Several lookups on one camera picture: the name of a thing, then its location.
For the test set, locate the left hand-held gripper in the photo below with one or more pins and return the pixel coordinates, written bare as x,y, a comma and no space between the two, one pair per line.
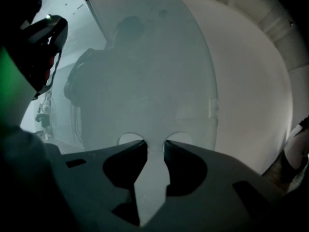
36,35

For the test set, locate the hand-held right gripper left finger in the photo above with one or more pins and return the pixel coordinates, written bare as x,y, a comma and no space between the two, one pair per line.
91,182

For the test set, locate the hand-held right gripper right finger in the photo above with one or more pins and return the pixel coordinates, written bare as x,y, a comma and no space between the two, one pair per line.
217,190

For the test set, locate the person's left hand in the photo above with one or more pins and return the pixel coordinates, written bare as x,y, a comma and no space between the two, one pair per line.
48,69

